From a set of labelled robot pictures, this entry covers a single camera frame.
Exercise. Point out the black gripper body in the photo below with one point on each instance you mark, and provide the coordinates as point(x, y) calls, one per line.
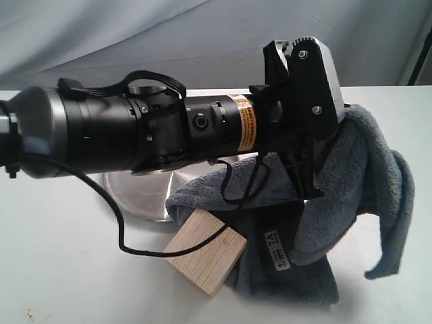
point(286, 135)

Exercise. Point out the grey-blue fluffy towel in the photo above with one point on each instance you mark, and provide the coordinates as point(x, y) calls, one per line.
point(288, 239)

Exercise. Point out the light wooden block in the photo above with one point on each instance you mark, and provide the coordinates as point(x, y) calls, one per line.
point(208, 267)

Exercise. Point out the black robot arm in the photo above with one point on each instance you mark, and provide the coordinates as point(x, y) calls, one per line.
point(147, 123)

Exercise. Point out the grey backdrop cloth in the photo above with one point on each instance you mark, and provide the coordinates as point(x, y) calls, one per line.
point(203, 44)

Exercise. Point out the round stainless steel plate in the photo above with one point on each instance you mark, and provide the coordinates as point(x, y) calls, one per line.
point(144, 196)

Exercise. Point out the black light stand pole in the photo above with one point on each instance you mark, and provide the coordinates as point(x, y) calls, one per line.
point(420, 68)

